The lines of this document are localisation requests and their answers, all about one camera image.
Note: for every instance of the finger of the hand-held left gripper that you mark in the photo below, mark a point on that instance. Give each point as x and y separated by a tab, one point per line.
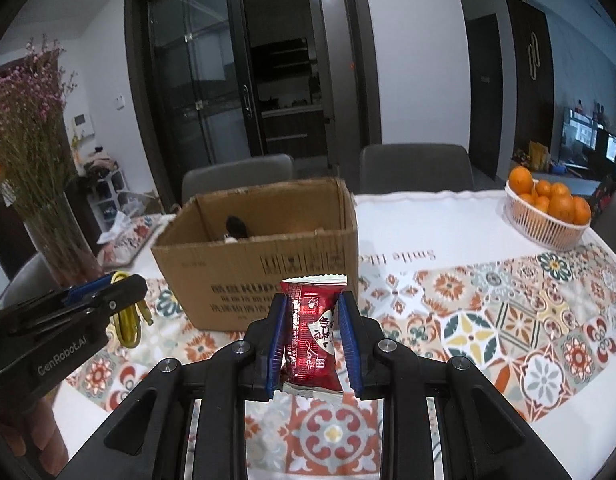
88	286
123	292

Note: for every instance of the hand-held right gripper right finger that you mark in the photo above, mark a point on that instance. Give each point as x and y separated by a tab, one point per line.
349	345

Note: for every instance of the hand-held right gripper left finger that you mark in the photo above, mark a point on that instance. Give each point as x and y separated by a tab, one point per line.
278	340

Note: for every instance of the red snack packet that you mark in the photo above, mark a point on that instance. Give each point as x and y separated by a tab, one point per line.
310	340

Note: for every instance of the brown cardboard box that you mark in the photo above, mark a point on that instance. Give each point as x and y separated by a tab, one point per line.
223	270

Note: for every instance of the person's left hand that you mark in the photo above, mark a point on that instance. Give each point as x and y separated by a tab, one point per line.
23	430

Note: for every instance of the floral printed pouch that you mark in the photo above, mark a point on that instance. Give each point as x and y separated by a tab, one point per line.
135	247

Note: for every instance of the grey dining chair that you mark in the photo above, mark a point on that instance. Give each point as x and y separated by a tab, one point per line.
25	280
238	172
413	167
613	220

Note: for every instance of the white shelf rack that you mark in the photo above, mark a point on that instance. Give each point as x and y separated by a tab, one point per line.
105	200

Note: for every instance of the black plush toy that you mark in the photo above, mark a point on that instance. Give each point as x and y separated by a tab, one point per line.
236	227

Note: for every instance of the pile of clothes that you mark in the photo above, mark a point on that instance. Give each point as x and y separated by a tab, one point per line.
100	162

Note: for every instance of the white printed table mat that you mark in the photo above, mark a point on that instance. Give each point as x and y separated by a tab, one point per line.
438	225

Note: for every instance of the dried pink flowers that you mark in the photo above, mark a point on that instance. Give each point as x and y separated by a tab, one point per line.
23	125

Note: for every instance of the dark kitchen cabinet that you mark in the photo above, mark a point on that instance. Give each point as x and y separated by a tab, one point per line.
288	130

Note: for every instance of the dark glass sliding door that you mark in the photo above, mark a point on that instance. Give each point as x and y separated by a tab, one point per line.
198	85

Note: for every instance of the white plastic basket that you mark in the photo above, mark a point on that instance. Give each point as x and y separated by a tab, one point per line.
543	232

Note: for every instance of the pile of oranges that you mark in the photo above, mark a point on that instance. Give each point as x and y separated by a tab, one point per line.
560	205

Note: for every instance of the yellow bag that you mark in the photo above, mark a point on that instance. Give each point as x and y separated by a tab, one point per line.
538	155

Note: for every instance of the low grey cabinet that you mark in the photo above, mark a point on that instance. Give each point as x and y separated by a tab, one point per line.
575	184

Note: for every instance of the television screen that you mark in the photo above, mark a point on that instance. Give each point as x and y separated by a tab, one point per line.
580	132

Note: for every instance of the white wall intercom panel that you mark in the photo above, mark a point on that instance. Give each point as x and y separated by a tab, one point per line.
82	123

